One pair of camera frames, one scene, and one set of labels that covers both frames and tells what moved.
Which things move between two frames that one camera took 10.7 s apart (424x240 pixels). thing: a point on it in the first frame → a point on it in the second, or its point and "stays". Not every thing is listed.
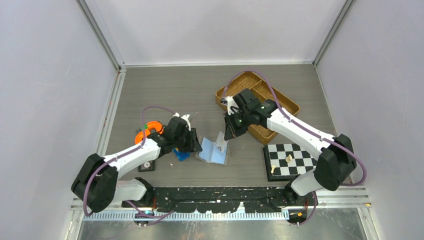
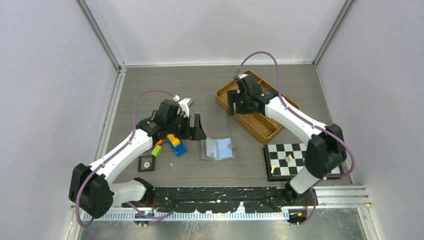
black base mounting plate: (202, 199) stays
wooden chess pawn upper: (288, 158) stays
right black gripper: (232, 132) → (233, 97)
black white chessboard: (285, 161) stays
